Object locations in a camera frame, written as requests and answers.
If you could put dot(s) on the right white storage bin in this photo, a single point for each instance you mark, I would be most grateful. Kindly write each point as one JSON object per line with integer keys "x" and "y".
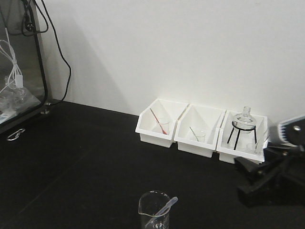
{"x": 246, "y": 146}

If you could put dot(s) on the left white storage bin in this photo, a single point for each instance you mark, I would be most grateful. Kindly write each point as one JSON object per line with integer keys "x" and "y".
{"x": 168, "y": 113}

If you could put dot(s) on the round glass flask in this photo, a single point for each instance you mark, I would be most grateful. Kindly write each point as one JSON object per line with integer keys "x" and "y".
{"x": 245, "y": 121}

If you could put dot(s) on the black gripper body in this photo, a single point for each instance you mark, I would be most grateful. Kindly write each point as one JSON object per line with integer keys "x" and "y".
{"x": 290, "y": 131}

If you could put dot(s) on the middle white storage bin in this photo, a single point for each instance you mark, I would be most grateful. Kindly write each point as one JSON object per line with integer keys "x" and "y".
{"x": 198, "y": 130}

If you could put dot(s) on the red stirring rod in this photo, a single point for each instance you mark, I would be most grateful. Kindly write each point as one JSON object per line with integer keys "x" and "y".
{"x": 163, "y": 131}

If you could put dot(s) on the glass-door lab cabinet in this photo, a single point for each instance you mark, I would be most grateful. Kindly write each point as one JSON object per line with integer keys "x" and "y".
{"x": 22, "y": 23}

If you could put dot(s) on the white storage bin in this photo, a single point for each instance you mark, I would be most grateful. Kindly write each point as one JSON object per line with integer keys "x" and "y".
{"x": 198, "y": 130}
{"x": 246, "y": 146}
{"x": 168, "y": 113}

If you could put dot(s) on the clear glass beaker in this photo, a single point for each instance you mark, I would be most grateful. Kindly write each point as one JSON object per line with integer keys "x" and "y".
{"x": 149, "y": 204}

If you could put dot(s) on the plastic pipette dropper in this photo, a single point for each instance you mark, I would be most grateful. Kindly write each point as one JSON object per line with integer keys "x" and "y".
{"x": 163, "y": 210}

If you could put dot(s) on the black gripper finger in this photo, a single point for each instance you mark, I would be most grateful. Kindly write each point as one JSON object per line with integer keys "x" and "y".
{"x": 252, "y": 170}
{"x": 282, "y": 186}

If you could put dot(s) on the black tripod flask stand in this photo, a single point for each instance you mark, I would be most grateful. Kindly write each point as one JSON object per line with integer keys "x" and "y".
{"x": 238, "y": 136}

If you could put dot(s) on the small glass beaker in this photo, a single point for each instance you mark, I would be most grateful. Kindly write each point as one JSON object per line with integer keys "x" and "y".
{"x": 201, "y": 135}

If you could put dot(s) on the clear plastic bag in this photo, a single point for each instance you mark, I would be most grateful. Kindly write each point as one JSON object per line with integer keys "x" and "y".
{"x": 18, "y": 100}

